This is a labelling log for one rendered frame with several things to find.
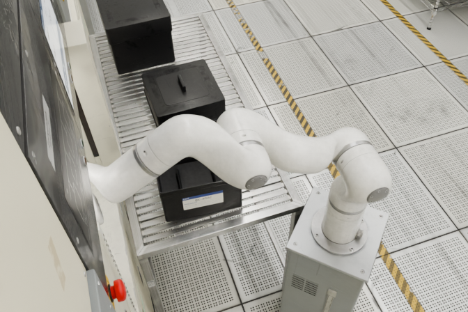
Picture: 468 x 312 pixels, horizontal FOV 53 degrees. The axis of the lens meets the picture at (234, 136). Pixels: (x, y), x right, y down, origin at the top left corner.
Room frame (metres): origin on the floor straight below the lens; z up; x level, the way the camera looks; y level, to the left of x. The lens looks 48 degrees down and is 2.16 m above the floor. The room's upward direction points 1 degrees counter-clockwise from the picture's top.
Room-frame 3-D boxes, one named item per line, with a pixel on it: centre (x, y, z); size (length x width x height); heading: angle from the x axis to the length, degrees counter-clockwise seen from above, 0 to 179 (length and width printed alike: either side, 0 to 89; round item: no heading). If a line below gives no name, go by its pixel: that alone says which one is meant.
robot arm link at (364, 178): (0.80, -0.36, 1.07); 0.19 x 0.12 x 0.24; 15
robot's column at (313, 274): (0.83, -0.35, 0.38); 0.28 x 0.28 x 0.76; 63
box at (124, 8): (1.85, 0.44, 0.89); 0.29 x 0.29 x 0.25; 19
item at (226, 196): (1.04, 0.14, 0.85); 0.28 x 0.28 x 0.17; 12
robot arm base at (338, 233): (0.83, -0.35, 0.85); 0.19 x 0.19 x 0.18
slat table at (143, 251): (1.46, 0.24, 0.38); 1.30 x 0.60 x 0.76; 18
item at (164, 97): (1.47, 0.21, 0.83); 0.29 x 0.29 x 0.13; 19
